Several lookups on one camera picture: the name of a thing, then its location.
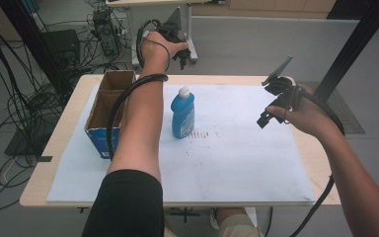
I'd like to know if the black floor mat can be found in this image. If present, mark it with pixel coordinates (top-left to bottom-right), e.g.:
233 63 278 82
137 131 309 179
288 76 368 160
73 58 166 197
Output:
4 118 60 157

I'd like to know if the person's right leg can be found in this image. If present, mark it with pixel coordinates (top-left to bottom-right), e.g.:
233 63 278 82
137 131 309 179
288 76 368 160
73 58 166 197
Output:
216 206 265 237

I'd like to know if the black metal stand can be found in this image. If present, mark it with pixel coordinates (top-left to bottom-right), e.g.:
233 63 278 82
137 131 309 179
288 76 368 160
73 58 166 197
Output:
0 0 74 97
313 0 379 103

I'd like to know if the white shoe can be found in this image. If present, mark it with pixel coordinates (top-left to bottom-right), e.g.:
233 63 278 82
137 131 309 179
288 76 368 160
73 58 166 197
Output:
209 207 220 231

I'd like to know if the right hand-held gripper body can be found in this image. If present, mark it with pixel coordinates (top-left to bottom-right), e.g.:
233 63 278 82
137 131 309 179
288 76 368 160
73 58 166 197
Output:
261 54 304 115

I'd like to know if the gripper black corrugated cable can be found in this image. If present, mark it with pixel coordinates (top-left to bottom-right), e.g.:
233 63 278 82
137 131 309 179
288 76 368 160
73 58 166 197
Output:
107 19 170 162
288 84 345 237

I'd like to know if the bundle of black floor cables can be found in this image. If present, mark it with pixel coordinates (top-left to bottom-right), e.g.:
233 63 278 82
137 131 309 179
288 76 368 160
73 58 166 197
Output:
0 0 137 213

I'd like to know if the black box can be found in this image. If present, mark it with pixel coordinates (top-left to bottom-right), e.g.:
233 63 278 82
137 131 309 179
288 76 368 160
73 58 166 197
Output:
41 29 82 67

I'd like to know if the white table leg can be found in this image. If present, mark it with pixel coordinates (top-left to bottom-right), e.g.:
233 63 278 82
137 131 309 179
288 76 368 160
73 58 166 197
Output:
244 206 260 229

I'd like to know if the black sleeve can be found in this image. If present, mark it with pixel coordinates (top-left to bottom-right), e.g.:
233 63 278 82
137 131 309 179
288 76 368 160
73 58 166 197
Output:
81 169 166 237

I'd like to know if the blue detergent bottle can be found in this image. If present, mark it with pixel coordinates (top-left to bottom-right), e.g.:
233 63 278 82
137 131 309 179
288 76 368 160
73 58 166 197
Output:
170 86 195 140

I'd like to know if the person's left hand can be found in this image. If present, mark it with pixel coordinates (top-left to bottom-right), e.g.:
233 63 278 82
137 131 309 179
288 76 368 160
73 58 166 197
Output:
140 31 190 72

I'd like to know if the white desk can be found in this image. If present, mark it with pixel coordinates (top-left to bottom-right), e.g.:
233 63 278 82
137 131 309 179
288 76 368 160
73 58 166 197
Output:
106 0 226 70

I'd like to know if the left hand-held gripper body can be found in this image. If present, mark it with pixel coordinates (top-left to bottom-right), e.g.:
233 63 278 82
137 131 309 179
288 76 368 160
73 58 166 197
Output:
157 6 188 44

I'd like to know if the person's leg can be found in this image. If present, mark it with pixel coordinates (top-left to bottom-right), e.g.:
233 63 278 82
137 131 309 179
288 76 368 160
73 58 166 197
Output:
216 206 265 237
163 218 179 237

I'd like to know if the computer tower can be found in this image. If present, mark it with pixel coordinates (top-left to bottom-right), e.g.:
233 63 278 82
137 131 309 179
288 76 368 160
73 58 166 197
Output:
92 9 122 57

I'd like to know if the left gripper black corrugated cable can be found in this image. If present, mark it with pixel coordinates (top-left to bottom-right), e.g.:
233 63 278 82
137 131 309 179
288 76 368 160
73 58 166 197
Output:
107 19 170 162

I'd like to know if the person's left leg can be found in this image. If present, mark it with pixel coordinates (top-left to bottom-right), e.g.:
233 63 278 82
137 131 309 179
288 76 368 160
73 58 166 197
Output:
163 218 179 237

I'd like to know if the grey floor mat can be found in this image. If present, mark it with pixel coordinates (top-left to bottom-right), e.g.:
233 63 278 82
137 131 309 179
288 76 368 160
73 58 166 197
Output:
297 80 366 135

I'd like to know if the person's right hand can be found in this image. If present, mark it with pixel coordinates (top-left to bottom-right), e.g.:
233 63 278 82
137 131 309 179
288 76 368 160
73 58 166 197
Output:
265 85 343 141

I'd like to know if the white table mat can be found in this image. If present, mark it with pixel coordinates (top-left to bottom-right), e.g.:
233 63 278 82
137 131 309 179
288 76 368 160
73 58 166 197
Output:
45 83 316 204

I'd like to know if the wooden cabinet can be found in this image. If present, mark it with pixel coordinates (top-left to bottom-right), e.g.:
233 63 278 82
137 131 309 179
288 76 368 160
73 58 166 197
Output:
190 0 338 20

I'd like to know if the right gripper black corrugated cable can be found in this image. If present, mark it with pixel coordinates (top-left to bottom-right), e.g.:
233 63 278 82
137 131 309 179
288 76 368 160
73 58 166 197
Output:
288 84 345 237

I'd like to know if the thin black cable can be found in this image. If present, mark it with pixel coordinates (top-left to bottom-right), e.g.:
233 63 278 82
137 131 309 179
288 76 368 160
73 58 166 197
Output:
264 206 274 237

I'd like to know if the blue cardboard box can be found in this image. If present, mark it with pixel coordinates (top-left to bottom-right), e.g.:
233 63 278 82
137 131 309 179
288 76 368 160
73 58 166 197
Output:
84 69 137 160

